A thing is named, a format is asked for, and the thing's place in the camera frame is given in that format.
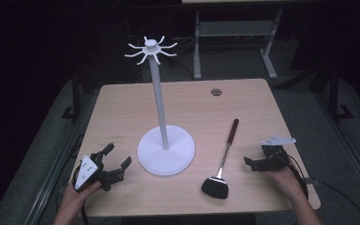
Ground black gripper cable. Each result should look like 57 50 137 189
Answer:
281 152 310 201

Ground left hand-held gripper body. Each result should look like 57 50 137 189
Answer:
73 151 126 192

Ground grey metal desk frame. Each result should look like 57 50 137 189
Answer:
181 0 294 81

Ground person's left hand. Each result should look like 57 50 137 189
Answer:
59 180 103 218

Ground aluminium frame rail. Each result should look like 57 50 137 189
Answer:
315 92 360 203
22 93 98 225

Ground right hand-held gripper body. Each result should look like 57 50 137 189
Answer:
250 134 297 173

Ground black metal stand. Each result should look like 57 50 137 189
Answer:
61 76 86 124
326 66 355 122

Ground long black cable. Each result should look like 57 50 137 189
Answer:
312 178 360 225

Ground person's right hand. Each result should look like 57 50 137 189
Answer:
263 166 305 202

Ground black spatula with brown handle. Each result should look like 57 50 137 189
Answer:
201 118 240 201

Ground white hook rack stand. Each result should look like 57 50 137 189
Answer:
124 35 197 176

